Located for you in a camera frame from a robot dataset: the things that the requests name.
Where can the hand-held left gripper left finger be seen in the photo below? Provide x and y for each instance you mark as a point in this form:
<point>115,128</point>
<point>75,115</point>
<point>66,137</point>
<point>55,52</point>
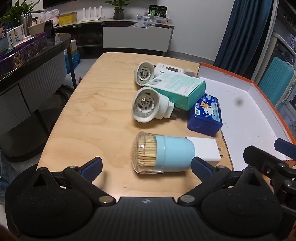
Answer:
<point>92,165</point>

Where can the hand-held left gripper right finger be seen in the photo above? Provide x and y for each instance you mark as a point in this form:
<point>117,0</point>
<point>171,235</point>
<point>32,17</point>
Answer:
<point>202,169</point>

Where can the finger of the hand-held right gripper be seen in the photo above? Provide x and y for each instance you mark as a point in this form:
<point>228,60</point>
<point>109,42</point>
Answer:
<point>259,155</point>
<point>285,146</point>

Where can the white power adapter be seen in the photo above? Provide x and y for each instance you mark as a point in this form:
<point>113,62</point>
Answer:
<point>208,148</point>

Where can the blue toothpick holder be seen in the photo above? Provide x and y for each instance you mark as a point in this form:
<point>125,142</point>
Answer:
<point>173,153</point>

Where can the orange white cardboard box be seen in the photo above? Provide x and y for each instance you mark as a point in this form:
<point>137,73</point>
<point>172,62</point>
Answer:
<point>242,115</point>

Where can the blue cartoon tin box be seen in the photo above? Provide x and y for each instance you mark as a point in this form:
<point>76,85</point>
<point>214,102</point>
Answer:
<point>203,120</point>

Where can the white plug-in mosquito heater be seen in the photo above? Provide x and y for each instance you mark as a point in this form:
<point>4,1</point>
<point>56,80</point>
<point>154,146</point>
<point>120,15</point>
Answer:
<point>143,74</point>
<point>159,102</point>

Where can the teal cardboard box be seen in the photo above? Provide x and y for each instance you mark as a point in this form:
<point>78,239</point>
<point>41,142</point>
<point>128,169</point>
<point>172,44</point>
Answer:
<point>178,85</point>

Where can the white charger box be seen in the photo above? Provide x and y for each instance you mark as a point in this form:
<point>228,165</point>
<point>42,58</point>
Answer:
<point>171,68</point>

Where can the small green plant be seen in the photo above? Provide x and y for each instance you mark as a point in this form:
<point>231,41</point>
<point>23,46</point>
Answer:
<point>292,127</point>

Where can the teal suitcase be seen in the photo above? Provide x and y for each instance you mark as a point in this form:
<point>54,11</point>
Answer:
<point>275,78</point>

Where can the dark built-in appliance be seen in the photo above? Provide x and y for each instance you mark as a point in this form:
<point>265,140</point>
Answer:
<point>285,53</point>

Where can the dark glass-top counter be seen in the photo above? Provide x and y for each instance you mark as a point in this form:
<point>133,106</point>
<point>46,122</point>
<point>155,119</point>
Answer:
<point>23,92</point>

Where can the blue plastic pack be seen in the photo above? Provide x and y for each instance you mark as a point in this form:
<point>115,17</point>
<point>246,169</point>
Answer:
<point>74,61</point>

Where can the dark blue curtain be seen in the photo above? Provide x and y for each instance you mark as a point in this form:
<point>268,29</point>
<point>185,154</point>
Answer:
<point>242,34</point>

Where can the grey shelving cabinet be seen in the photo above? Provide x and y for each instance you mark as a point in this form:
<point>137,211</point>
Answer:
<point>285,23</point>

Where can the low tv cabinet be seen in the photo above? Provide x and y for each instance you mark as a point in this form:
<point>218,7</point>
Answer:
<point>87,37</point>

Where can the purple patterned box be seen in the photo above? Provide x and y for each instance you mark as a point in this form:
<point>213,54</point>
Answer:
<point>25,49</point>

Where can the beige box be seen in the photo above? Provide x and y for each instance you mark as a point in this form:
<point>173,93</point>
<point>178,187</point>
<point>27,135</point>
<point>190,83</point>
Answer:
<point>35,29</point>

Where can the yellow box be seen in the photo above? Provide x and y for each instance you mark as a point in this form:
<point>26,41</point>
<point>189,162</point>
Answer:
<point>67,19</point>

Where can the white router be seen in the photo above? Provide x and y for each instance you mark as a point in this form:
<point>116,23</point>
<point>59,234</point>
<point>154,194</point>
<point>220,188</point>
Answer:
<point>92,17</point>

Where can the white printed carton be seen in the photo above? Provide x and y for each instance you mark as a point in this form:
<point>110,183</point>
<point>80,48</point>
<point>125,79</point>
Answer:
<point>16,36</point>

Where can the potted plant in dark vase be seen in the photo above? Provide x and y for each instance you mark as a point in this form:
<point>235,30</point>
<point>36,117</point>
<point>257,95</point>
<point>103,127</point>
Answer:
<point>118,14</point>

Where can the pile of small packets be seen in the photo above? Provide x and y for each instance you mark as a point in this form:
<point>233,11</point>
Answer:
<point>148,22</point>

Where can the white plastic bag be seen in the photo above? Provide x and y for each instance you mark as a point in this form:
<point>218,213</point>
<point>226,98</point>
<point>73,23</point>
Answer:
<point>49,15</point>

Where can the silver tumbler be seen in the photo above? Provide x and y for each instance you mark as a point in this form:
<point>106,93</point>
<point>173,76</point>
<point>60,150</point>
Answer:
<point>26,23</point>

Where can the black television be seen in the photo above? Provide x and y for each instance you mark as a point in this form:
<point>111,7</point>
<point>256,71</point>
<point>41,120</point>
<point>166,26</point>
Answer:
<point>69,2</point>

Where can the green black display box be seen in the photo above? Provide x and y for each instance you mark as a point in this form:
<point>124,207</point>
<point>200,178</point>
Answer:
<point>157,10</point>

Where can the leafy green plant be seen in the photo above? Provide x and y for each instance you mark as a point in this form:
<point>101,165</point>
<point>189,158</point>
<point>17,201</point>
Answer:
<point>16,11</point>

